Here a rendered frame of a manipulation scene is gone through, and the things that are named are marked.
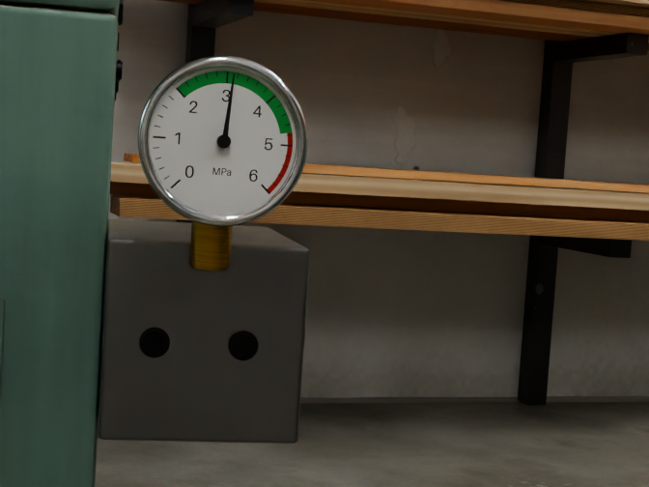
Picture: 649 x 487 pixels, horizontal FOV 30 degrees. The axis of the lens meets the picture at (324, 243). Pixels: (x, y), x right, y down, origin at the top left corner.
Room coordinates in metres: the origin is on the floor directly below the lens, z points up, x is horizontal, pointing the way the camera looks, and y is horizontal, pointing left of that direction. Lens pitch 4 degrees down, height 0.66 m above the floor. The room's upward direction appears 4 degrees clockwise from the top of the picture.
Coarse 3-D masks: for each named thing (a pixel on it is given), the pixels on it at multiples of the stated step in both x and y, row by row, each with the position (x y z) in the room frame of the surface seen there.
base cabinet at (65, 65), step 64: (0, 64) 0.49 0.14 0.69; (64, 64) 0.50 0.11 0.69; (0, 128) 0.49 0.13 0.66; (64, 128) 0.50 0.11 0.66; (0, 192) 0.49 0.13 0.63; (64, 192) 0.50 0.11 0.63; (0, 256) 0.49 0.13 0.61; (64, 256) 0.50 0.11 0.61; (0, 320) 0.49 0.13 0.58; (64, 320) 0.50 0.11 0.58; (0, 384) 0.49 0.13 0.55; (64, 384) 0.50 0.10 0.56; (0, 448) 0.50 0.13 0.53; (64, 448) 0.50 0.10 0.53
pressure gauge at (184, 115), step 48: (192, 96) 0.45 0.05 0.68; (240, 96) 0.45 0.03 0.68; (288, 96) 0.45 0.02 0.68; (144, 144) 0.44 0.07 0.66; (192, 144) 0.45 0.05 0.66; (240, 144) 0.45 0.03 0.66; (288, 144) 0.45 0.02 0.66; (192, 192) 0.45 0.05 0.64; (240, 192) 0.45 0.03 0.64; (288, 192) 0.45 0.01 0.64; (192, 240) 0.47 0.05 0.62
